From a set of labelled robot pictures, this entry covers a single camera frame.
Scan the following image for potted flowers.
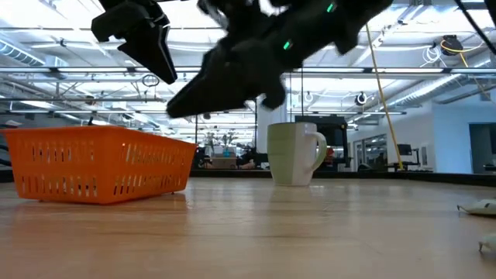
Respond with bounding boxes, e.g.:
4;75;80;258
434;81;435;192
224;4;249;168
204;130;238;159

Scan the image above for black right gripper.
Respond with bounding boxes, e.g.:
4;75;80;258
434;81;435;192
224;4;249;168
166;36;307;119

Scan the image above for orange plastic basket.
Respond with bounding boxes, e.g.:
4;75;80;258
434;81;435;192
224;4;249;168
0;124;199;205

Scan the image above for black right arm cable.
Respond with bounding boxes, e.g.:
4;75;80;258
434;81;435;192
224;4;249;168
453;0;496;55

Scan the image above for yellow hanging cord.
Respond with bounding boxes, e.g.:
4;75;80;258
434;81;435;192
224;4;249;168
363;22;405;171

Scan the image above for green and white mug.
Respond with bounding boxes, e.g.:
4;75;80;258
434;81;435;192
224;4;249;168
266;122;329;188

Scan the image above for green stevia packet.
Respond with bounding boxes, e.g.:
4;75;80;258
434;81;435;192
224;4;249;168
477;232;496;255
456;198;496;217

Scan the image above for long ceiling light fixture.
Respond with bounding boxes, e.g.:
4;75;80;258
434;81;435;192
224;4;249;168
0;65;496;75

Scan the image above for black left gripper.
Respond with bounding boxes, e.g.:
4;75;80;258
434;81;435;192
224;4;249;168
91;2;178;85

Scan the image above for white building column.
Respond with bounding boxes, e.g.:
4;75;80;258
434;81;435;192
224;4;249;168
256;108;288;154

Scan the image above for black equipment cabinet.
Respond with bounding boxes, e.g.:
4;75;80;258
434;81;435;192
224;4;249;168
294;115;350;171

